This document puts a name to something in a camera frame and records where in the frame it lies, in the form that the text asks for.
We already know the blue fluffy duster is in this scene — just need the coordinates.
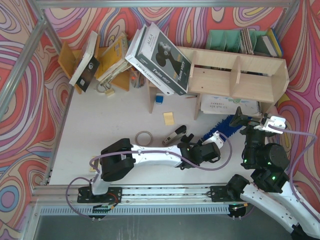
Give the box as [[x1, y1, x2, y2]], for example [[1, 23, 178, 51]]
[[197, 115, 243, 144]]

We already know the black plastic clip piece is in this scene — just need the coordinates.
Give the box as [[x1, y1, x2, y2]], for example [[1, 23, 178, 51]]
[[180, 133, 194, 144]]

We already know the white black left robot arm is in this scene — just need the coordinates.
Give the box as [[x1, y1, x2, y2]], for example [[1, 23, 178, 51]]
[[90, 136, 224, 196]]

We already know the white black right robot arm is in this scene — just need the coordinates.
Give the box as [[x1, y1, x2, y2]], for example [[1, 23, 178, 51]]
[[226, 107, 320, 240]]

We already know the light wooden bookshelf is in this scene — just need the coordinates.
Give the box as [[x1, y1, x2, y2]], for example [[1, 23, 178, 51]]
[[147, 46, 290, 121]]

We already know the white spiral notebook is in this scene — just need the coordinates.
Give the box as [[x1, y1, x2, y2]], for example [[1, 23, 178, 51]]
[[200, 94, 262, 116]]

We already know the pink pig figure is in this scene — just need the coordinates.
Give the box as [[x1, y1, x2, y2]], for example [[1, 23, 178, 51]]
[[266, 106, 279, 116]]

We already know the grey black stapler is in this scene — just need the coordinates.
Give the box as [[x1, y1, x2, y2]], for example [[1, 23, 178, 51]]
[[162, 125, 187, 146]]

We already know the yellow sticky note pad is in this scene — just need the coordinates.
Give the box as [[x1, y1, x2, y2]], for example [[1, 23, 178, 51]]
[[163, 112, 175, 126]]

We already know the blue stamp block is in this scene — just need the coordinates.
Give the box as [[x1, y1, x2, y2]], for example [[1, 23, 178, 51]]
[[155, 93, 164, 105]]

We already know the green desk organizer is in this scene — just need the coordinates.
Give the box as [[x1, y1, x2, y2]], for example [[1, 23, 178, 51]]
[[205, 30, 278, 57]]

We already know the blue yellow book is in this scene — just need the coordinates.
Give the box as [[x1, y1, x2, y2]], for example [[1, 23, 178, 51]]
[[263, 28, 284, 58]]

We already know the pencil holder with pens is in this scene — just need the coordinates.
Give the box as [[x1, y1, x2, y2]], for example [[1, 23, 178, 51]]
[[129, 67, 146, 89]]

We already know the brass padlock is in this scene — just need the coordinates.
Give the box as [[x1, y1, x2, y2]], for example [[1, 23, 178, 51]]
[[95, 83, 115, 97]]

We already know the blue yellow calculator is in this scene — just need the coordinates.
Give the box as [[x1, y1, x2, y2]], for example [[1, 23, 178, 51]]
[[89, 165, 97, 172]]

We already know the yellow worn book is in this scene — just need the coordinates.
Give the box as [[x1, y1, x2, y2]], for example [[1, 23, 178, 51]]
[[96, 32, 131, 86]]

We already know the white book black cover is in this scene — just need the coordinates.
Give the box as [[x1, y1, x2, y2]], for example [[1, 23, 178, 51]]
[[69, 30, 100, 92]]

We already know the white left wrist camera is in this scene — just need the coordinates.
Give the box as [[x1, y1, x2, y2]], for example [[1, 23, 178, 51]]
[[202, 131, 224, 149]]

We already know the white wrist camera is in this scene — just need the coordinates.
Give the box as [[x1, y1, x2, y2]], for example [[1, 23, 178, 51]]
[[202, 131, 224, 149], [254, 115, 286, 134]]

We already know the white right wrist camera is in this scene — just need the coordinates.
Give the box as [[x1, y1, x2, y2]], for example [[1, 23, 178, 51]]
[[254, 115, 286, 134]]

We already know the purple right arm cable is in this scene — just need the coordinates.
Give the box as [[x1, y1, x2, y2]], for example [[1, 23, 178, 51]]
[[268, 124, 320, 221]]

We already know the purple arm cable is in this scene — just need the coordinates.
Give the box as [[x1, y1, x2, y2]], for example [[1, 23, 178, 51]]
[[65, 131, 233, 218], [268, 124, 320, 221]]

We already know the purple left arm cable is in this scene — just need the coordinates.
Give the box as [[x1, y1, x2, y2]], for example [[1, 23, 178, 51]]
[[65, 131, 233, 218]]

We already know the aluminium mounting rail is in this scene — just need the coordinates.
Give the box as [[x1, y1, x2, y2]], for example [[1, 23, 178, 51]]
[[31, 184, 305, 205]]

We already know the aluminium frame post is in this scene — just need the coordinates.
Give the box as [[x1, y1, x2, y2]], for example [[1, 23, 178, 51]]
[[0, 19, 47, 120]]

